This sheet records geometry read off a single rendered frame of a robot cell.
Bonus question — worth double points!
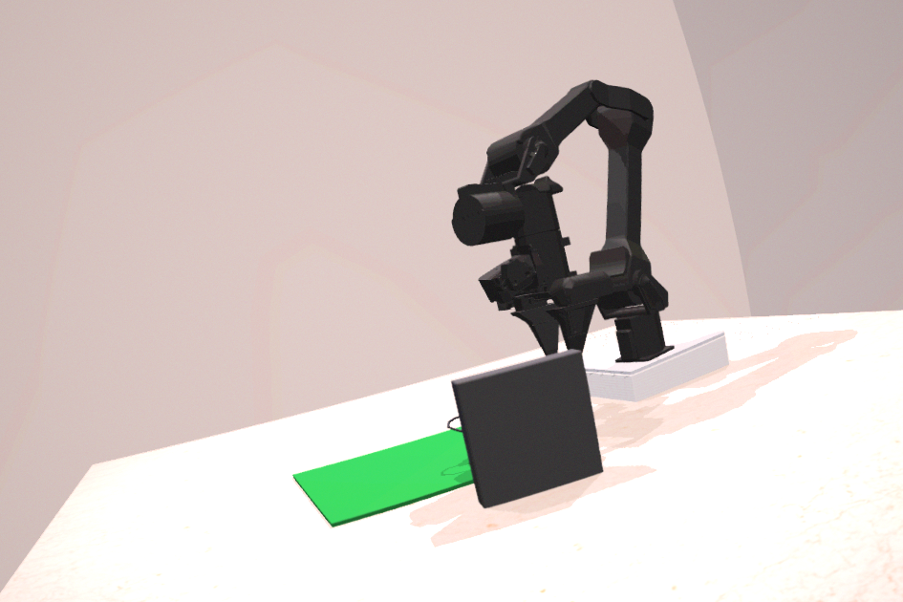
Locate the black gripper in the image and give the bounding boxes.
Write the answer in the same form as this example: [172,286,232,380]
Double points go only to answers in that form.
[497,229,613,355]

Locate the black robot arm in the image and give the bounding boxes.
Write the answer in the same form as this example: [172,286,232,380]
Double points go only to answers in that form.
[451,79,675,363]

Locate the green circuit board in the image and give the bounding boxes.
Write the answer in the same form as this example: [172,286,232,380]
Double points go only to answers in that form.
[292,430,474,527]

